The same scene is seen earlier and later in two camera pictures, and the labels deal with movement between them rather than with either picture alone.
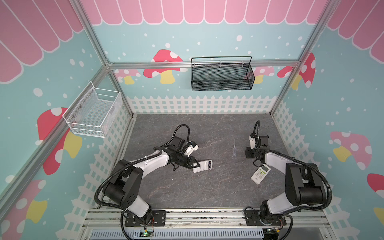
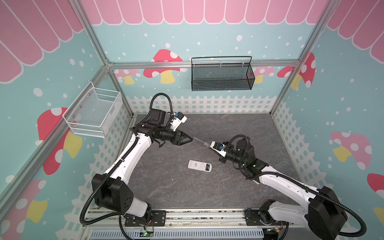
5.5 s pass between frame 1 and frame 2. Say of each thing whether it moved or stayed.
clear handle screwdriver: moved
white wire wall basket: stayed
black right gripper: moved
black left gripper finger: moved
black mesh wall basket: stayed
